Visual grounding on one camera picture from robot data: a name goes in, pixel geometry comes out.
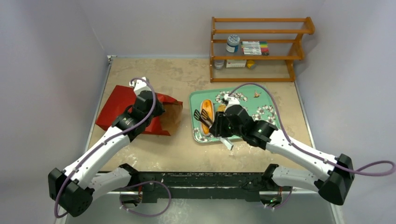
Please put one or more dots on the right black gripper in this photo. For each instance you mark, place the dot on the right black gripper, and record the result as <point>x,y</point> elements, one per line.
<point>216,124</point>

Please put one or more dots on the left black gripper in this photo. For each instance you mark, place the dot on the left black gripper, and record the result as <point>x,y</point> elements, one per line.
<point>159,110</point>

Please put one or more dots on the round brown fake bread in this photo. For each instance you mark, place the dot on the round brown fake bread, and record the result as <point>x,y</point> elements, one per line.
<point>221,108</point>

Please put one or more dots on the red paper bag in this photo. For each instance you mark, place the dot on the red paper bag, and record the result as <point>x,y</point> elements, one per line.
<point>122,97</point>

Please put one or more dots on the metal serving tongs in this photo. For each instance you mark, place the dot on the metal serving tongs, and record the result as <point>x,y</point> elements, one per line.
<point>204,118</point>

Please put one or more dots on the long glazed fake bread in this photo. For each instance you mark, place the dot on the long glazed fake bread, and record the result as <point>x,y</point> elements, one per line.
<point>208,106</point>

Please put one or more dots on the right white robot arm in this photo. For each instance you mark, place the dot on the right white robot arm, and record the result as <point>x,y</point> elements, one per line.
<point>326,174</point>

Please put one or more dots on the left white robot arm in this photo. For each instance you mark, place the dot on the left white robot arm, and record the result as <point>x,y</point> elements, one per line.
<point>75,187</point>

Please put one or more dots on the green floral tray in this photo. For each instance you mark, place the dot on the green floral tray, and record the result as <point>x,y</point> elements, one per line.
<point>254,99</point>

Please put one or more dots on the small white box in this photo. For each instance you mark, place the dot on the small white box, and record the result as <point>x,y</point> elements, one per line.
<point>235,63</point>

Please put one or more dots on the small grey jar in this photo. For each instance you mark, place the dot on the small grey jar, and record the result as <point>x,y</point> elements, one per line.
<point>219,64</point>

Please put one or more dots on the yellow small object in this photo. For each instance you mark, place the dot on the yellow small object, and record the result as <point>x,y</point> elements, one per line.
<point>250,64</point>

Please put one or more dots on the wooden shelf rack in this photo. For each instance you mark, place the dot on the wooden shelf rack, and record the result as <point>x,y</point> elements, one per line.
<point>226,44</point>

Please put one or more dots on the white jar blue lid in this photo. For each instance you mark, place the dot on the white jar blue lid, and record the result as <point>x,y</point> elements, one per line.
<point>233,42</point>

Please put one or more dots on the coloured marker pen set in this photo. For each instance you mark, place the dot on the coloured marker pen set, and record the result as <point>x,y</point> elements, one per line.
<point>255,48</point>

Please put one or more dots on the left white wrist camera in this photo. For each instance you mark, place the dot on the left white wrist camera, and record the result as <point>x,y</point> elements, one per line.
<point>139,85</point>

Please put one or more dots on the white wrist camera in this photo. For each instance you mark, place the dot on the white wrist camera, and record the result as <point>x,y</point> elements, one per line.
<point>139,85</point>
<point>230,101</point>

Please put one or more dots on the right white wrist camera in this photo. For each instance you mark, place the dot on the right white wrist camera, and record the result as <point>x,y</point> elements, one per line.
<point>230,101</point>

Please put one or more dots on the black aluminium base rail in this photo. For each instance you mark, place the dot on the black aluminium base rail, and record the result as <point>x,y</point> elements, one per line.
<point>248,186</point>

